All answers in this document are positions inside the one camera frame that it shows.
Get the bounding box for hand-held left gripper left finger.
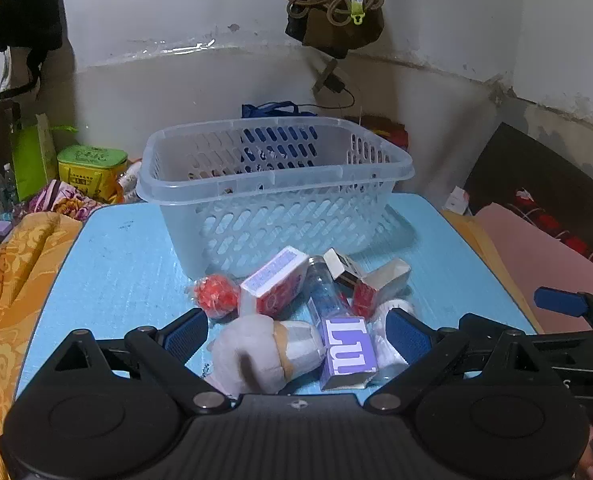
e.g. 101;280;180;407
51;308;230;414

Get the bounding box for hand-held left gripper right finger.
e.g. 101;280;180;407
366;308;552;412

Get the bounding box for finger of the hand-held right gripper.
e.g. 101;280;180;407
533;286;593;322
543;331;593;368

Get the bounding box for white plastic jar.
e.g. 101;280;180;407
370;298;418;378

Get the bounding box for red ball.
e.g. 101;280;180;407
192;273;240;319

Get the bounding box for red and white box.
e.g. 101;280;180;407
351;258;411;319

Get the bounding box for purple and white box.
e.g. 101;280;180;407
319;315;378;391

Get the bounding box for white plush toy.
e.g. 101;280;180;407
208;312;325;397

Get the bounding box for clear plastic bottle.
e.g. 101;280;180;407
306;255;353;322

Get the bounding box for black and white small box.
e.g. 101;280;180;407
323;248;368;287

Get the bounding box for pink and white box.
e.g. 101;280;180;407
240;245;310;317

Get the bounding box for clear plastic basket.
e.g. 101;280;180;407
136;116;415;281

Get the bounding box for person's right hand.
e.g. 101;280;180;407
573;430;593;480

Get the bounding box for pink mat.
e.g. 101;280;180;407
475;202;593;334

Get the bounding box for yellow mat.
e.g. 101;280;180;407
442;209;544;335

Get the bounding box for dark wooden headboard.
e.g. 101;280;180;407
463;122;593;241

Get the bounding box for pink floral blanket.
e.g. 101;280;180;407
22;179;108;222

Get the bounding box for orange patterned blanket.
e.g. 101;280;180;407
0;211;85;480

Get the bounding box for green tin box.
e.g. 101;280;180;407
57;145;128;205

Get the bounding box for red packet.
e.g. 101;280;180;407
357;114;410;153

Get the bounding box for green paper bag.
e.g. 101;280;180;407
10;112;80;202

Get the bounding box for clear plastic bottles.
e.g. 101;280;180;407
0;162;19;213

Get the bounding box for blue bag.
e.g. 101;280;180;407
241;102;318;120

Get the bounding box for dark hanging cloth bag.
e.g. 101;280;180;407
285;4;385;59

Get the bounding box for hanging black and white clothing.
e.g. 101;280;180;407
0;0;66;111

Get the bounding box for charger with black cable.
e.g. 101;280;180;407
311;58;358;112

